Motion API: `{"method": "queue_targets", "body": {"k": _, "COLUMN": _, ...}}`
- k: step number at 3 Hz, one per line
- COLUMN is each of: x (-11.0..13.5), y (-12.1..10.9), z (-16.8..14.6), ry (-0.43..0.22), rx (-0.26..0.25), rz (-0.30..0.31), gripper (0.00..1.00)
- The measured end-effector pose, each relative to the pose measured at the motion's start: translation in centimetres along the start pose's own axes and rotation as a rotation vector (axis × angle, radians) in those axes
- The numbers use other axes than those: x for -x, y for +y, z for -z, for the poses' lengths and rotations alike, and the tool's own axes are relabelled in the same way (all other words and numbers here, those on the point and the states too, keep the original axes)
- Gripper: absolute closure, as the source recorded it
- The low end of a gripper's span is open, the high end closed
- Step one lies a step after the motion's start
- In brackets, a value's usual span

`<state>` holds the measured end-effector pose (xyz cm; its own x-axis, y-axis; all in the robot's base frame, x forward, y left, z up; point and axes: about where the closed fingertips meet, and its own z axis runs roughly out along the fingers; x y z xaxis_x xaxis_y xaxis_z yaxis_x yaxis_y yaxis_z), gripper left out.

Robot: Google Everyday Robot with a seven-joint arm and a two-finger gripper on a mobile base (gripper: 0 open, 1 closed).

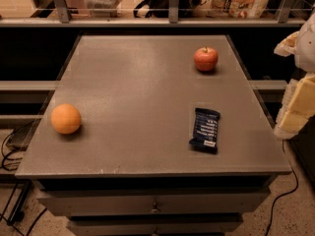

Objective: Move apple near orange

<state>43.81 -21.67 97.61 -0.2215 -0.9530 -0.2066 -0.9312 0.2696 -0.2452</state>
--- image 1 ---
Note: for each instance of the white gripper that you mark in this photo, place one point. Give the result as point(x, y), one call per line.
point(307, 48)

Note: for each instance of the red apple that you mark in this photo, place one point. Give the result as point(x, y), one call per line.
point(206, 59)

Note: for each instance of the printed snack bag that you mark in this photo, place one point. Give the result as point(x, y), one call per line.
point(240, 9)

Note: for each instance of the dark blue snack bar wrapper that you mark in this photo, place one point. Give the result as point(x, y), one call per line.
point(206, 129)

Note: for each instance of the black bag on shelf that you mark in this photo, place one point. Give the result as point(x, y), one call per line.
point(162, 8)

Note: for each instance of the clear plastic container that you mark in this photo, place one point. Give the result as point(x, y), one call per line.
point(103, 8)

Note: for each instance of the orange fruit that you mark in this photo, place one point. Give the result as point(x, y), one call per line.
point(66, 119)

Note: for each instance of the metal shelf rail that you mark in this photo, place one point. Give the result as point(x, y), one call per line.
point(74, 13)

